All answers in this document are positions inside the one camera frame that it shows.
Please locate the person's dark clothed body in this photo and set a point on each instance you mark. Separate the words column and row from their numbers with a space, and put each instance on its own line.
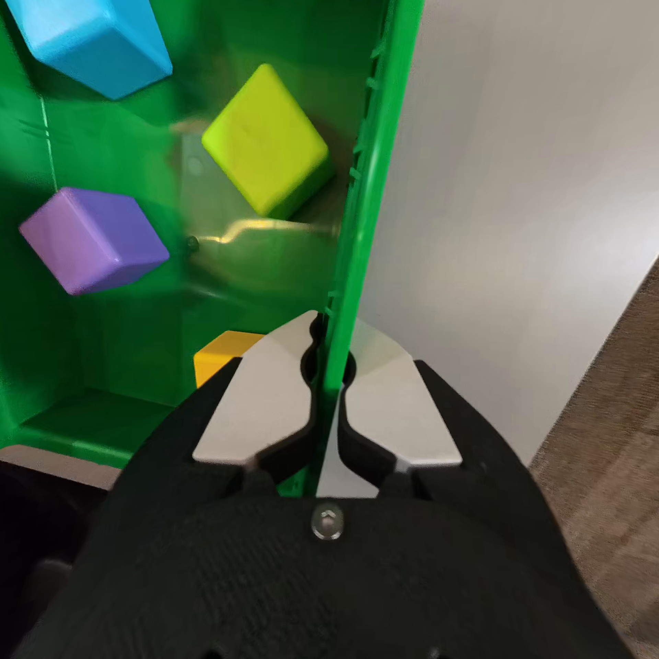
column 36, row 540

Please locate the yellow cube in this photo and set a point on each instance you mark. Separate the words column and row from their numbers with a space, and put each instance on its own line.
column 219, row 355

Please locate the lime green cube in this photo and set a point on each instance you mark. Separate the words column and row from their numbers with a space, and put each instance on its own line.
column 262, row 139

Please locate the purple cube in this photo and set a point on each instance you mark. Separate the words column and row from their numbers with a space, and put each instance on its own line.
column 87, row 242

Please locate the blue cube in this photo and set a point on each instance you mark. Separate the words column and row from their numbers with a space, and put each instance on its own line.
column 92, row 46

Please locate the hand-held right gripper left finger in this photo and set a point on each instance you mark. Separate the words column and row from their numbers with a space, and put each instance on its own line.
column 252, row 406

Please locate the green plastic bin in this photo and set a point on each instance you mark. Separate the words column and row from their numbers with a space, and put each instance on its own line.
column 128, row 334

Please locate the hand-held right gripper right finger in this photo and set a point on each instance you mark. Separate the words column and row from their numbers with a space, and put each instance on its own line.
column 401, row 412

